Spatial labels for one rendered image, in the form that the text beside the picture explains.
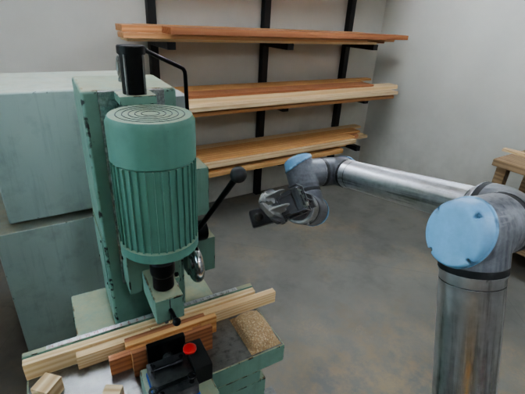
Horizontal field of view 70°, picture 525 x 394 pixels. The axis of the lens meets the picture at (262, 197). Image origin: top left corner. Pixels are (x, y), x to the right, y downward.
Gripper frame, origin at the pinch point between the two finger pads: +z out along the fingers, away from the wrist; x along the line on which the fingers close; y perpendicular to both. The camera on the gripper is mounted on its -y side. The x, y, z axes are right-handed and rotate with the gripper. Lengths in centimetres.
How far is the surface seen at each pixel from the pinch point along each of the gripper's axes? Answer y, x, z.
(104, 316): -69, 9, -13
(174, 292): -28.5, 11.9, 1.5
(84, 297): -78, 0, -15
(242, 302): -24.0, 18.9, -21.3
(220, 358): -27.5, 30.5, -8.4
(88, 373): -52, 23, 10
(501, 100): 123, -73, -286
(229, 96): -61, -131, -159
